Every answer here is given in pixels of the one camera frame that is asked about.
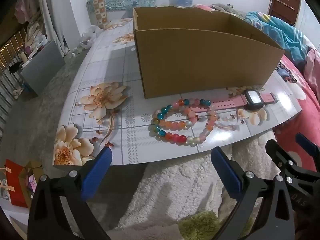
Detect multicolour bead bracelet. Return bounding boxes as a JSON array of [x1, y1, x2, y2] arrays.
[[149, 98, 213, 140]]

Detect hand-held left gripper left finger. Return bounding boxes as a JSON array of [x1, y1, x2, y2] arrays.
[[27, 146, 113, 240]]

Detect white plastic bag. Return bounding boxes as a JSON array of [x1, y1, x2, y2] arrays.
[[79, 25, 104, 49]]

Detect orange checkered cloth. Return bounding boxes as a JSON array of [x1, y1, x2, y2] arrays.
[[92, 0, 108, 29]]

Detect brown cardboard box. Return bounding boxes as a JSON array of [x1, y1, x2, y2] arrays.
[[132, 6, 285, 99]]

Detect red gift bag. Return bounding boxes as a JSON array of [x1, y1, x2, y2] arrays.
[[4, 159, 32, 208]]

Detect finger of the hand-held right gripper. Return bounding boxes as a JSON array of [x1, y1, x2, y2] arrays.
[[295, 133, 320, 167], [265, 139, 301, 175]]

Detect grey board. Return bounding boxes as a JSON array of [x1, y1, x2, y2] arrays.
[[20, 40, 66, 97]]

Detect pink orange bead bracelet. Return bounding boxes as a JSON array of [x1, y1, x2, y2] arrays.
[[160, 105, 218, 146]]

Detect pink strap smartwatch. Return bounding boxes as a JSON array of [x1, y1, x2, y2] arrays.
[[192, 89, 278, 112]]

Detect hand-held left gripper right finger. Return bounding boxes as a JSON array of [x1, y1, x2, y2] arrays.
[[211, 146, 295, 240]]

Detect green shaggy rug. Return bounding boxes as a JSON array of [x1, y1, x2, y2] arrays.
[[179, 210, 250, 240]]

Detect pink hanging clothes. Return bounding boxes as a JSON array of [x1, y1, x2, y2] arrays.
[[14, 0, 38, 23]]

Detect white curtain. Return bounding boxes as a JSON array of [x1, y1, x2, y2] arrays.
[[37, 0, 72, 55]]

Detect blue blanket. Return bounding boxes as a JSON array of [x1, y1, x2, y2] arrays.
[[244, 11, 313, 67]]

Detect grey pillow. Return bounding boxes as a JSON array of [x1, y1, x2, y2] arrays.
[[210, 3, 247, 18]]

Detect pink blanket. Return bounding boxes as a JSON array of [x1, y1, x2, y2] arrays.
[[304, 47, 320, 103]]

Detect white wardrobe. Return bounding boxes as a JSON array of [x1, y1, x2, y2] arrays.
[[295, 0, 320, 53]]

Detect brown wooden door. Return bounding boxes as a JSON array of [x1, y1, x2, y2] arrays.
[[269, 0, 300, 25]]

